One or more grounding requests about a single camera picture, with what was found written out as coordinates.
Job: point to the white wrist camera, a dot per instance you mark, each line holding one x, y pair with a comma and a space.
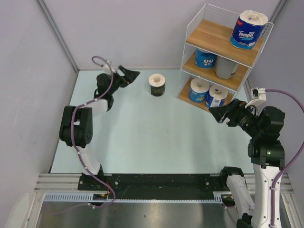
258, 96
107, 67

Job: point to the blue monster paper roll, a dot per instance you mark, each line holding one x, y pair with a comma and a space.
204, 59

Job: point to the aluminium rail frame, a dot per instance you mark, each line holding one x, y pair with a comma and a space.
69, 181

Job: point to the black paper roll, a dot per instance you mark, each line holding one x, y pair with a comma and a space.
157, 84

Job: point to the white slotted cable duct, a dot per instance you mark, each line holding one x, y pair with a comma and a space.
97, 198

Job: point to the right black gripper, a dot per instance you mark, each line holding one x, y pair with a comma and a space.
238, 106

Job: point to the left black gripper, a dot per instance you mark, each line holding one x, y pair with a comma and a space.
130, 76

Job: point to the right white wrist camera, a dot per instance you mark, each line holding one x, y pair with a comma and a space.
258, 96

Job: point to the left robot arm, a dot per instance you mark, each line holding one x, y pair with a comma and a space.
76, 129

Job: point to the white wire wooden shelf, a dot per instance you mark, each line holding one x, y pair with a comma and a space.
210, 30

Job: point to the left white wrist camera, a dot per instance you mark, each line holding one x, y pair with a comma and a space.
107, 67

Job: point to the grey paper roll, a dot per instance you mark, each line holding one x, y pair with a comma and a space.
225, 68

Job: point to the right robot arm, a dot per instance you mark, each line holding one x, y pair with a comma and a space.
268, 158

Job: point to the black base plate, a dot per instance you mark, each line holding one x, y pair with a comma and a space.
175, 187

